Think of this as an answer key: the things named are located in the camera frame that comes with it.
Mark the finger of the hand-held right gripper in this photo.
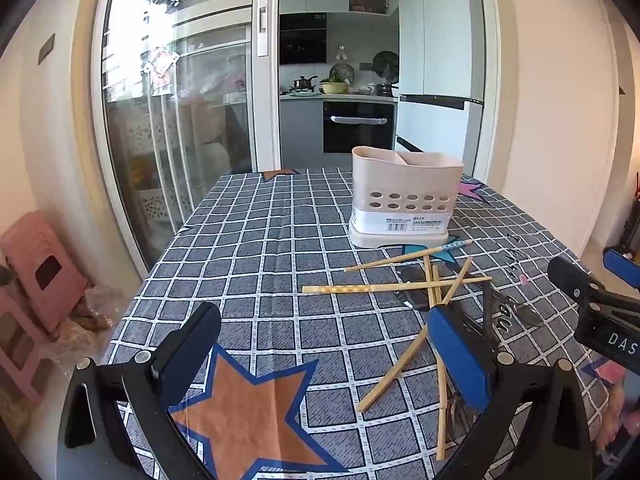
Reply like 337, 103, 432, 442
602, 247, 640, 277
547, 257, 609, 307

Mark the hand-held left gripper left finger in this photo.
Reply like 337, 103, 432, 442
56, 302, 222, 480

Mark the black utensil handle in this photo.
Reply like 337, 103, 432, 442
480, 284, 497, 347

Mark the black built-in oven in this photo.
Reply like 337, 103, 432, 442
322, 100, 396, 155

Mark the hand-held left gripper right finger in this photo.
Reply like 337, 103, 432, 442
426, 303, 608, 480

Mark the sliding glass door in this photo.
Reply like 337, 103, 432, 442
90, 0, 282, 272

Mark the black range hood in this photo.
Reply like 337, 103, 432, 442
279, 13, 328, 66

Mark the dotted wooden chopstick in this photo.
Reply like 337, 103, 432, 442
302, 276, 493, 295

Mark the checked star tablecloth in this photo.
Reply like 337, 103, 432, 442
97, 167, 618, 480

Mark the person's right hand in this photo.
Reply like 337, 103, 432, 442
600, 375, 640, 461

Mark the pink plastic stool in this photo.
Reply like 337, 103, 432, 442
0, 287, 53, 408
0, 211, 91, 343

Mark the black spoon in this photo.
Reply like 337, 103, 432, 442
397, 266, 437, 311
500, 294, 547, 329

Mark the beige plastic utensil holder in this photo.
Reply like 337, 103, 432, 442
348, 145, 464, 249

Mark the clear plastic bag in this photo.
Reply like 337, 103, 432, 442
42, 282, 132, 376

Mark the blue patterned wooden chopstick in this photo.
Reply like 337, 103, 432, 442
343, 239, 473, 273

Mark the white refrigerator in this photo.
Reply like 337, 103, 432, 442
396, 0, 488, 176

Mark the plain wooden chopstick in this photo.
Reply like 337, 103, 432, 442
423, 255, 437, 307
433, 342, 449, 461
443, 257, 474, 306
357, 327, 430, 413

